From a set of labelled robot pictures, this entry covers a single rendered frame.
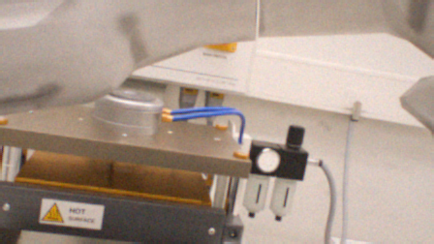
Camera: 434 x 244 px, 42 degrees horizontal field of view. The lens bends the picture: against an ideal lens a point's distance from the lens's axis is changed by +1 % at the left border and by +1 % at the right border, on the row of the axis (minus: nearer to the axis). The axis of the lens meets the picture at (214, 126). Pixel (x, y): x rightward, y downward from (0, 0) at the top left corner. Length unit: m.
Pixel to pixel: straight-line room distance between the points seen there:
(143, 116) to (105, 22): 0.41
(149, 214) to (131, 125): 0.10
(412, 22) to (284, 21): 0.05
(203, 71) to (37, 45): 0.58
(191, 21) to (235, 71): 0.56
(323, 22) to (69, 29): 0.10
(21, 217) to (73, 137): 0.09
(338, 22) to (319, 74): 0.94
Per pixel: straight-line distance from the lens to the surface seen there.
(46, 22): 0.21
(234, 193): 0.60
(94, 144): 0.58
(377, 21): 0.24
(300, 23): 0.25
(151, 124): 0.63
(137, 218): 0.58
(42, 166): 0.65
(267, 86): 1.17
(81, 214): 0.58
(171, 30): 0.24
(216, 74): 0.79
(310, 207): 1.29
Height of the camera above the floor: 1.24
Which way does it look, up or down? 10 degrees down
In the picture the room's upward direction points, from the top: 10 degrees clockwise
